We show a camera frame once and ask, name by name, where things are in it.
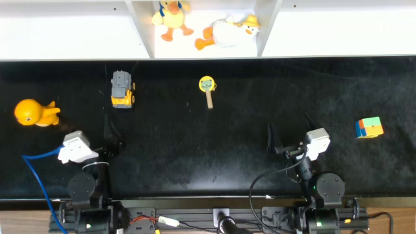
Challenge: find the mounting rail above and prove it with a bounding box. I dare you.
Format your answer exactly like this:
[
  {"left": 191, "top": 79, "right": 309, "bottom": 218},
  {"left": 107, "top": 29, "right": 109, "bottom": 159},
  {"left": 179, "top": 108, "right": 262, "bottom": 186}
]
[{"left": 48, "top": 200, "right": 395, "bottom": 234}]

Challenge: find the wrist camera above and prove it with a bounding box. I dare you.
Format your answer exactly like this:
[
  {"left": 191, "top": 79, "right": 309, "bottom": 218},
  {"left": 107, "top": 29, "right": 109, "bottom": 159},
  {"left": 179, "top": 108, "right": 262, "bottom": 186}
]
[
  {"left": 57, "top": 130, "right": 99, "bottom": 164},
  {"left": 304, "top": 127, "right": 332, "bottom": 162}
]

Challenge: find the yellow plush duck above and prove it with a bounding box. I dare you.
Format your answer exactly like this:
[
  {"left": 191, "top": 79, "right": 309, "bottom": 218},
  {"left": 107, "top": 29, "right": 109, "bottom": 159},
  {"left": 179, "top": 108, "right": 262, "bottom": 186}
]
[{"left": 151, "top": 0, "right": 195, "bottom": 42}]

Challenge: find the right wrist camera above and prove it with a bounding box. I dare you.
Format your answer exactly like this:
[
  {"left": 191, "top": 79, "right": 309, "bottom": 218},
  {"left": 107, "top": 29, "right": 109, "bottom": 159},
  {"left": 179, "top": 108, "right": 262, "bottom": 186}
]
[{"left": 304, "top": 127, "right": 332, "bottom": 162}]

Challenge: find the yellow rubber duck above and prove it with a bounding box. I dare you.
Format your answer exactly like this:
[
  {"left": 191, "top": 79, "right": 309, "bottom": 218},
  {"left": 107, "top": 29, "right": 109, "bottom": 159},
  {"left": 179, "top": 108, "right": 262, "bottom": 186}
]
[{"left": 13, "top": 98, "right": 62, "bottom": 127}]

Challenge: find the white plush duck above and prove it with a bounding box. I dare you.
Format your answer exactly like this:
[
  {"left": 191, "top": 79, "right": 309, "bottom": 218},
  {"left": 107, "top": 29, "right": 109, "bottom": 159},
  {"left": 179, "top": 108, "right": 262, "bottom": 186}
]
[{"left": 194, "top": 14, "right": 261, "bottom": 51}]

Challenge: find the many-coloured puzzle cube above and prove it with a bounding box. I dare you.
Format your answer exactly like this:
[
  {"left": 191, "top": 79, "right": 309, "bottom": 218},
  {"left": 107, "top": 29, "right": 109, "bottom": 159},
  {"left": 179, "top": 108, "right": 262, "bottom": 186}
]
[{"left": 354, "top": 116, "right": 385, "bottom": 140}]

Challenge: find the blue cable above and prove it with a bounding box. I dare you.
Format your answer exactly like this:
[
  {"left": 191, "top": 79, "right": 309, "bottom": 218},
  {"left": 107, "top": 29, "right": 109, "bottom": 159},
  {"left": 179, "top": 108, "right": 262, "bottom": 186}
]
[{"left": 21, "top": 145, "right": 70, "bottom": 234}]

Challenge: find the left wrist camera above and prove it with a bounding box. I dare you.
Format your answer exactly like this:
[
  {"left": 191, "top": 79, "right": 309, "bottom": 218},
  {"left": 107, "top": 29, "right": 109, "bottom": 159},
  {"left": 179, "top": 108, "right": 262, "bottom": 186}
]
[{"left": 57, "top": 130, "right": 99, "bottom": 164}]

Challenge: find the black cable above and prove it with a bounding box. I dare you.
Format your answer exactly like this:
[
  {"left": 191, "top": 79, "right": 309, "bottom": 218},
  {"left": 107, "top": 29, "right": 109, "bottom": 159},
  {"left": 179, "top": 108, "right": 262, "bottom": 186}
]
[{"left": 248, "top": 149, "right": 308, "bottom": 234}]

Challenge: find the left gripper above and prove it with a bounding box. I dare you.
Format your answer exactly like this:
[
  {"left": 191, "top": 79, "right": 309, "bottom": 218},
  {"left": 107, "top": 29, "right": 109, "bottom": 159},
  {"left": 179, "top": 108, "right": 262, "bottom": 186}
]
[{"left": 94, "top": 112, "right": 126, "bottom": 158}]

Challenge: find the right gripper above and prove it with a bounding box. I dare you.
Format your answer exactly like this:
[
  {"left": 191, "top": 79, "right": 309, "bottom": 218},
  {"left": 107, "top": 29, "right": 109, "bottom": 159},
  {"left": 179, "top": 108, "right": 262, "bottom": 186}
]
[{"left": 266, "top": 112, "right": 317, "bottom": 161}]

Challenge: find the grey and yellow toy truck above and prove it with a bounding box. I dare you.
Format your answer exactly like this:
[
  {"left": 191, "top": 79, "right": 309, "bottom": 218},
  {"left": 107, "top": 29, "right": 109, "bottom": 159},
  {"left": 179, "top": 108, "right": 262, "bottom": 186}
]
[{"left": 110, "top": 70, "right": 137, "bottom": 109}]

